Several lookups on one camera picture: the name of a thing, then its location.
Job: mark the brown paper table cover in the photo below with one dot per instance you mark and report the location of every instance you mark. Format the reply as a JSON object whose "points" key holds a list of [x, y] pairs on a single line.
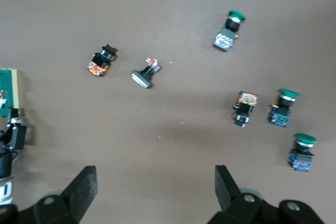
{"points": [[168, 11]]}

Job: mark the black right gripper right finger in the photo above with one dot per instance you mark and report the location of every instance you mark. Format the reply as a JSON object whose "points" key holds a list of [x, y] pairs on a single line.
{"points": [[225, 187]]}

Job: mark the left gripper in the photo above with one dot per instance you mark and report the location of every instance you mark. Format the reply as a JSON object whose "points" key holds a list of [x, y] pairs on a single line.
{"points": [[6, 182]]}

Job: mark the green mushroom push button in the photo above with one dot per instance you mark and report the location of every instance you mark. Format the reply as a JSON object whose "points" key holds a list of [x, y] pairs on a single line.
{"points": [[225, 37], [302, 158], [281, 116]]}

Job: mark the black square pushbutton red terminals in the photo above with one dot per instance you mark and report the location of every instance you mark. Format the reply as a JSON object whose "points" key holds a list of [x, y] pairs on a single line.
{"points": [[141, 78]]}

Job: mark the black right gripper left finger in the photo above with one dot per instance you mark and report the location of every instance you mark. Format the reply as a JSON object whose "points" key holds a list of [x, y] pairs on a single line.
{"points": [[81, 187]]}

